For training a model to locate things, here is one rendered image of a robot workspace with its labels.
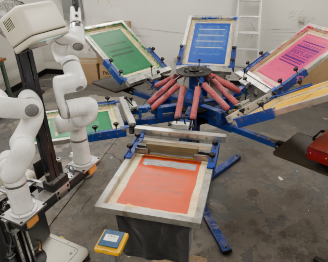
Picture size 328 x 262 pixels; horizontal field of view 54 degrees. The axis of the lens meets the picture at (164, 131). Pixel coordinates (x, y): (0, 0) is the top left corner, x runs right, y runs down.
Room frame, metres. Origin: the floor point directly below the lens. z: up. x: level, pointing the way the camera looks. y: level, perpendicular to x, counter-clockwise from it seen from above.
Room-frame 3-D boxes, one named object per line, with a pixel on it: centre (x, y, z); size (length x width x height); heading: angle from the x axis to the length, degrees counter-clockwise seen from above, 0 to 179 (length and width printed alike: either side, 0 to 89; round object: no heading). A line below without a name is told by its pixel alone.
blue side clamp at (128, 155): (1.97, 0.21, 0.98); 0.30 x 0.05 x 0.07; 165
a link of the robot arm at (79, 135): (1.57, 0.48, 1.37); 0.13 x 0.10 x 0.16; 116
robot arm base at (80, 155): (1.58, 0.49, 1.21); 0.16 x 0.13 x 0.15; 63
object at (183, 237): (1.38, 0.09, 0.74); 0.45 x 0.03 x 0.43; 75
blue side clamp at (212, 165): (1.82, -0.32, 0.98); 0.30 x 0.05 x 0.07; 165
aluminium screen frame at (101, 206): (1.66, 0.01, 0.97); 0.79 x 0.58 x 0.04; 165
